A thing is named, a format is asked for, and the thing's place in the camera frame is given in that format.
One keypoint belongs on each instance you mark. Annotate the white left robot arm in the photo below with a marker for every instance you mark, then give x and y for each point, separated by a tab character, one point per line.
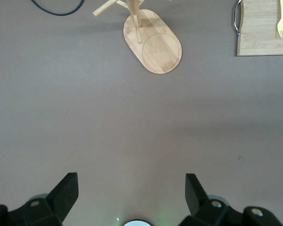
138	224

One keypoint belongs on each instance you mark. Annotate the wooden cutting board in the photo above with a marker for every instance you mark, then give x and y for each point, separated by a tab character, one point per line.
257	28

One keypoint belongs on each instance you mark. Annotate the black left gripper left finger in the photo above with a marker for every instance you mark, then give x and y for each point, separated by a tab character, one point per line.
61	195

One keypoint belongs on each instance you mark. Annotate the yellow plastic fork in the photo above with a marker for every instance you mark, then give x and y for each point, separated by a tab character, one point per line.
282	26

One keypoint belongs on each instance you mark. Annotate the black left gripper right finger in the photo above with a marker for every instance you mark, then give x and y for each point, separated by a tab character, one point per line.
195	195

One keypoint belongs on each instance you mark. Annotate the wooden mug rack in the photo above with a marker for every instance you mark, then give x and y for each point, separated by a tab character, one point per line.
160	47

